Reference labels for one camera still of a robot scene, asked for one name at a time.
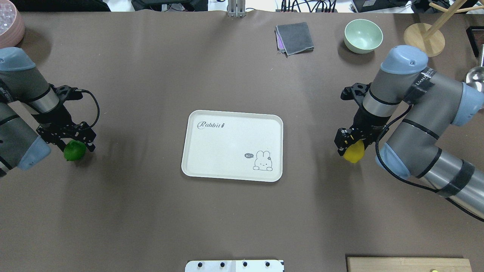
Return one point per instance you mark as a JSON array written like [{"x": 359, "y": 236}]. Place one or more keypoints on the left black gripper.
[{"x": 56, "y": 118}]

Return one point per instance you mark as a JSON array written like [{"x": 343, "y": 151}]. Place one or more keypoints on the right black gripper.
[{"x": 367, "y": 120}]

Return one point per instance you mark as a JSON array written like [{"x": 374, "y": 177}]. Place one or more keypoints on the green lime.
[{"x": 74, "y": 150}]

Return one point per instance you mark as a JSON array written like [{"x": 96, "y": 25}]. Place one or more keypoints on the yellow lemon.
[{"x": 355, "y": 152}]

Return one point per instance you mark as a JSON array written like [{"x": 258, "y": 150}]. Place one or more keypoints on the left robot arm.
[{"x": 21, "y": 83}]

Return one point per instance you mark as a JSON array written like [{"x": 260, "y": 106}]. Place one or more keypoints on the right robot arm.
[{"x": 403, "y": 112}]

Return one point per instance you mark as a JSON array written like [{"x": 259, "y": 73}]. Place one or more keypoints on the white rabbit tray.
[{"x": 233, "y": 145}]

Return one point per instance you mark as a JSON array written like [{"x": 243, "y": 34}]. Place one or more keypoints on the green bowl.
[{"x": 362, "y": 36}]

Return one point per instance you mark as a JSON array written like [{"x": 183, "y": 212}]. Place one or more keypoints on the wooden mug tree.
[{"x": 429, "y": 38}]

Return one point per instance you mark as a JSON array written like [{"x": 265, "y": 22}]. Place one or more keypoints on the pink bowl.
[{"x": 12, "y": 27}]

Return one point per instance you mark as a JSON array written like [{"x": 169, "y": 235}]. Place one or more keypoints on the grey folded cloth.
[{"x": 293, "y": 38}]

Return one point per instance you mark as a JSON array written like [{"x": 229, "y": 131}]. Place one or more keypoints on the metal scoop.
[{"x": 475, "y": 77}]

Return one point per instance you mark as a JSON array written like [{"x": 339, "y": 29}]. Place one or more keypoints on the wooden cutting board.
[{"x": 378, "y": 264}]

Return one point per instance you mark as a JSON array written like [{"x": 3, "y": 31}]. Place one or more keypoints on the aluminium frame post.
[{"x": 236, "y": 8}]

